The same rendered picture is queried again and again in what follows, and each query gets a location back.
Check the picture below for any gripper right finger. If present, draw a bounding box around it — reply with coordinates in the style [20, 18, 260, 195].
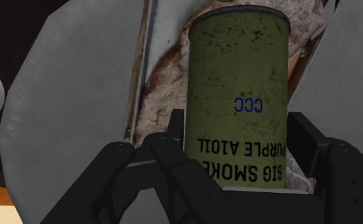
[287, 111, 363, 224]

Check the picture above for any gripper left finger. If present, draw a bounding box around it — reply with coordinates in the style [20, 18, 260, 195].
[39, 108, 251, 224]

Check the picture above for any olive green canister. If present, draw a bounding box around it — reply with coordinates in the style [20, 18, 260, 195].
[183, 4, 292, 190]

